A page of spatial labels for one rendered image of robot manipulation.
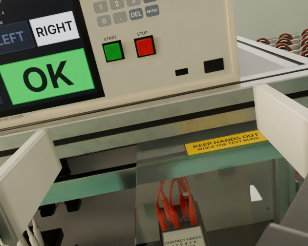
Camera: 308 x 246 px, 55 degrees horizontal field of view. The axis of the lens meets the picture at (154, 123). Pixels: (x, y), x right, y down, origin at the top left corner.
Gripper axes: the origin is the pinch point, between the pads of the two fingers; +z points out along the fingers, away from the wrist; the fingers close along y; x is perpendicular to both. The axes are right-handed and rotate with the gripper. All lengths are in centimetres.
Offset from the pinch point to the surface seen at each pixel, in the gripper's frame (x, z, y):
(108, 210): -26.7, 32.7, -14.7
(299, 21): -71, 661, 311
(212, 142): -8.4, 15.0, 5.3
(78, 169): -16.6, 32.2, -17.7
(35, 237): -20.7, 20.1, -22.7
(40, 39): 6.9, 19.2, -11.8
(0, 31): 8.6, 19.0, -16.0
